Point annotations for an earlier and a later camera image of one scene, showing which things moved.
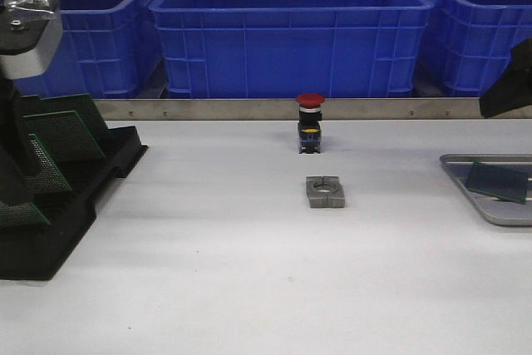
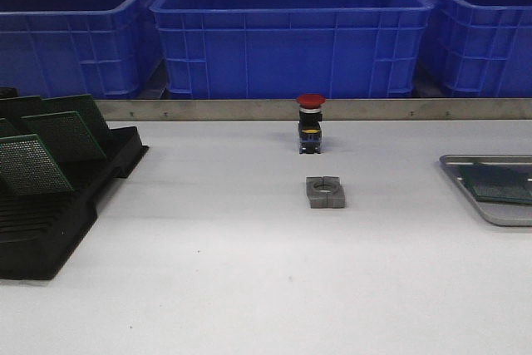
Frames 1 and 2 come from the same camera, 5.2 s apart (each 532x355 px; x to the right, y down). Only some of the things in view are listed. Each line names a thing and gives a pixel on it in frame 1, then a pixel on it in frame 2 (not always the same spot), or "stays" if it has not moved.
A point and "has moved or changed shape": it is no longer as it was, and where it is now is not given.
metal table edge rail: [288, 108] stays
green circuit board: [21, 212] → [499, 183]
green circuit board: [499, 183] has moved or changed shape
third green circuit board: [44, 175] stays
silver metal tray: [497, 209] stays
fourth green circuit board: [66, 137] stays
